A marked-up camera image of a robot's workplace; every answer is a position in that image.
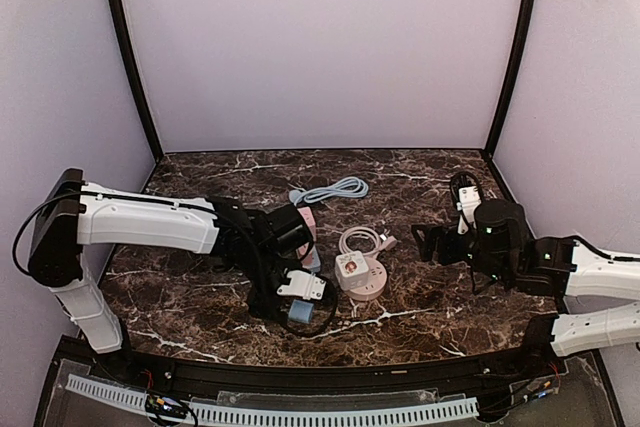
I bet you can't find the pink cube socket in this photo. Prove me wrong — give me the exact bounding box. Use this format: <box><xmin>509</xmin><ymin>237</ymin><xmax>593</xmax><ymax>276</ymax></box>
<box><xmin>298</xmin><ymin>207</ymin><xmax>317</xmax><ymax>241</ymax></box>

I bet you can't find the round pink socket hub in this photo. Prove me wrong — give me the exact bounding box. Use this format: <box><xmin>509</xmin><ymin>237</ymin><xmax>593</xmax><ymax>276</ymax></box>
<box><xmin>345</xmin><ymin>258</ymin><xmax>388</xmax><ymax>302</ymax></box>

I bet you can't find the small blue plug adapter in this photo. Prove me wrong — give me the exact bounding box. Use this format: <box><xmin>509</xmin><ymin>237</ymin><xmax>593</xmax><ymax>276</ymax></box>
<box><xmin>288</xmin><ymin>299</ymin><xmax>315</xmax><ymax>324</ymax></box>

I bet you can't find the white cube socket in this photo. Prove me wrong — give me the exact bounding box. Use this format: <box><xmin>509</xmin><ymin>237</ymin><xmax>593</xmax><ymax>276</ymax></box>
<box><xmin>334</xmin><ymin>251</ymin><xmax>369</xmax><ymax>291</ymax></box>

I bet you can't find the light blue cable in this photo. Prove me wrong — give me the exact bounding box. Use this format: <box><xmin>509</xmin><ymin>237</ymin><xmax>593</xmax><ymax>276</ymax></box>
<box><xmin>288</xmin><ymin>175</ymin><xmax>371</xmax><ymax>208</ymax></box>

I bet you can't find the small pink plug adapter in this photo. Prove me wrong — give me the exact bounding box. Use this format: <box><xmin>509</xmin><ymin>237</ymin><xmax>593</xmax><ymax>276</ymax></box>
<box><xmin>296</xmin><ymin>241</ymin><xmax>315</xmax><ymax>264</ymax></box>

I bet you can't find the light blue power strip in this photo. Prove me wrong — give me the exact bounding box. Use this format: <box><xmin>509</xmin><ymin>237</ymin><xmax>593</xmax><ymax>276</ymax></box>
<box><xmin>302</xmin><ymin>248</ymin><xmax>321</xmax><ymax>273</ymax></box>

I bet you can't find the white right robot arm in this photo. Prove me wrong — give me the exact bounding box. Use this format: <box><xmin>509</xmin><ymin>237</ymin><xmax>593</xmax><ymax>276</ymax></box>
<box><xmin>411</xmin><ymin>199</ymin><xmax>639</xmax><ymax>358</ymax></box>

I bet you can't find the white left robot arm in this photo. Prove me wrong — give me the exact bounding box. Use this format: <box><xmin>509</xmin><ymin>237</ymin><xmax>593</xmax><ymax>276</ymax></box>
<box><xmin>21</xmin><ymin>168</ymin><xmax>326</xmax><ymax>354</ymax></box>

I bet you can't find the black front frame rail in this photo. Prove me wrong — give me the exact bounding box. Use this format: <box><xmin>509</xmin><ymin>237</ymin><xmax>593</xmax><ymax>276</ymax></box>
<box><xmin>59</xmin><ymin>334</ymin><xmax>591</xmax><ymax>398</ymax></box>

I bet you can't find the white slotted cable duct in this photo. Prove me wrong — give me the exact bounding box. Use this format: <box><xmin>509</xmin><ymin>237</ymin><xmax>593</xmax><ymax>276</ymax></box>
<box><xmin>65</xmin><ymin>374</ymin><xmax>478</xmax><ymax>427</ymax></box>

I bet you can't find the black right frame post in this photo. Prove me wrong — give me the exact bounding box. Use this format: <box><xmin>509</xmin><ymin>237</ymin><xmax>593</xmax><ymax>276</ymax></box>
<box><xmin>483</xmin><ymin>0</ymin><xmax>535</xmax><ymax>158</ymax></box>

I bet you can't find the black frame post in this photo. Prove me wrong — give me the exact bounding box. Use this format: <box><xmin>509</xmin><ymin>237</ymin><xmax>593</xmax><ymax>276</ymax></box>
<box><xmin>483</xmin><ymin>0</ymin><xmax>535</xmax><ymax>158</ymax></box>
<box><xmin>107</xmin><ymin>0</ymin><xmax>164</xmax><ymax>163</ymax></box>

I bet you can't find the black left frame post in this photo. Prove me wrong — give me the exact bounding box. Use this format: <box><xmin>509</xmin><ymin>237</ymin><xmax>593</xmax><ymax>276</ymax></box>
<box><xmin>107</xmin><ymin>0</ymin><xmax>164</xmax><ymax>163</ymax></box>

